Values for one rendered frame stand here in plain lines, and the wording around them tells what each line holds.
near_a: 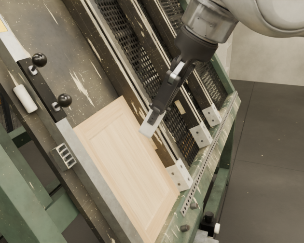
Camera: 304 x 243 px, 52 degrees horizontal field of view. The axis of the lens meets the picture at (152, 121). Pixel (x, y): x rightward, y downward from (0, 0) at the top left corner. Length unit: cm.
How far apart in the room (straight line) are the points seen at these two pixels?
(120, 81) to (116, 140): 26
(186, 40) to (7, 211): 55
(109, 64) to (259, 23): 97
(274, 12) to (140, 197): 92
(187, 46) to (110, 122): 67
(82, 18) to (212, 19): 84
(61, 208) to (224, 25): 68
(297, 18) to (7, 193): 66
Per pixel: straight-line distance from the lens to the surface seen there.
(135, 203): 114
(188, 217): 135
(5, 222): 85
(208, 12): 53
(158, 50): 165
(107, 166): 107
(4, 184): 79
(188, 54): 55
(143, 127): 66
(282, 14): 35
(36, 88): 94
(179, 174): 135
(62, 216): 97
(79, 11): 131
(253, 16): 36
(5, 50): 98
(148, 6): 197
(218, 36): 55
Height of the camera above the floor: 172
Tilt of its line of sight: 24 degrees down
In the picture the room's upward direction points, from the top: straight up
